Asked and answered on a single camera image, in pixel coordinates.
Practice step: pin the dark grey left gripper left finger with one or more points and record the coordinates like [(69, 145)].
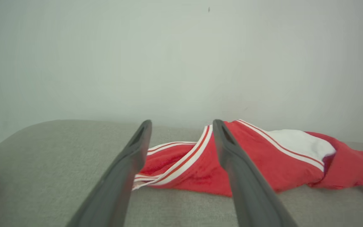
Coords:
[(115, 192)]

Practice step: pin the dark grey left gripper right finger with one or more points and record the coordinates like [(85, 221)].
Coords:
[(250, 192)]

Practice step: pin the red shorts with white stripes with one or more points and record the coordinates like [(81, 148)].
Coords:
[(263, 164)]

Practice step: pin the grey fabric sofa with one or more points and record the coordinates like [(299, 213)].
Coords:
[(43, 164)]

